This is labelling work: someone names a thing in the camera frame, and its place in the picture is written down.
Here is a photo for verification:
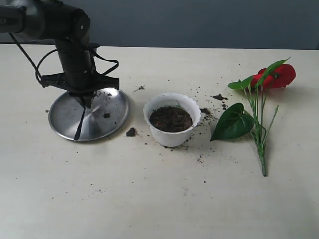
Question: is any artificial red flower plant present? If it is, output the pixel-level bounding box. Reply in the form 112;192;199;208
210;59;296;177

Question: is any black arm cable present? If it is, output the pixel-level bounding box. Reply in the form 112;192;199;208
8;32;120;84

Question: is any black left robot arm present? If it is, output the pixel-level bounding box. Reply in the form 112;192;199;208
0;0;119;99

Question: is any white scalloped plastic pot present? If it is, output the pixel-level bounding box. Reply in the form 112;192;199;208
143;93;201;147

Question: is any dark brown potting soil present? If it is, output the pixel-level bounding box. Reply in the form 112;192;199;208
149;107;193;132

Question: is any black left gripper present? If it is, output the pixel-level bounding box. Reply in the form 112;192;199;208
40;71;119;109

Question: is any soil clump near flower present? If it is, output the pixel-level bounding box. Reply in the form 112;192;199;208
210;94;228;101

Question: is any round steel plate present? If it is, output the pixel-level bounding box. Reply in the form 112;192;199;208
48;88;130;142

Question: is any soil clump near plate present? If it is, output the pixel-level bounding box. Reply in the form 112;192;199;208
126;127;137;137

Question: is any steel spoon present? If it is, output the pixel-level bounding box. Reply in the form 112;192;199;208
73;104;86;141

